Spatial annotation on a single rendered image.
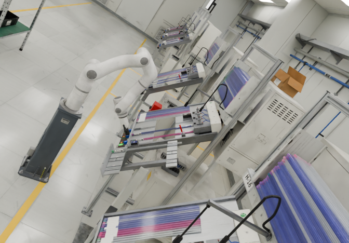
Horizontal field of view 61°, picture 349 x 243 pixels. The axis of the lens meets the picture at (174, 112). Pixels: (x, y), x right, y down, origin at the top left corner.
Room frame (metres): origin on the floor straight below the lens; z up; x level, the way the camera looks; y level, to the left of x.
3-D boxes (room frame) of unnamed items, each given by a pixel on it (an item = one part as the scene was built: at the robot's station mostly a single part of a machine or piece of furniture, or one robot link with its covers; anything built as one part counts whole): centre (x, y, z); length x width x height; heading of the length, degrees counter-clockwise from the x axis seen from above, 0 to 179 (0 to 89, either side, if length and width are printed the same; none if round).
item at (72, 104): (2.07, 0.68, 0.79); 0.19 x 0.19 x 0.18
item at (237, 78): (2.42, -0.30, 1.52); 0.51 x 0.13 x 0.27; 12
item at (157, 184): (2.51, -0.41, 0.31); 0.70 x 0.65 x 0.62; 12
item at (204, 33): (7.10, 0.58, 0.95); 1.36 x 0.82 x 1.90; 102
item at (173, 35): (8.52, 0.89, 0.95); 1.37 x 0.82 x 1.90; 102
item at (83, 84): (2.10, 0.70, 1.00); 0.19 x 0.12 x 0.24; 23
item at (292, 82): (2.59, -0.57, 1.82); 0.68 x 0.30 x 0.20; 12
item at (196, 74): (3.87, 0.07, 0.66); 1.01 x 0.73 x 1.31; 102
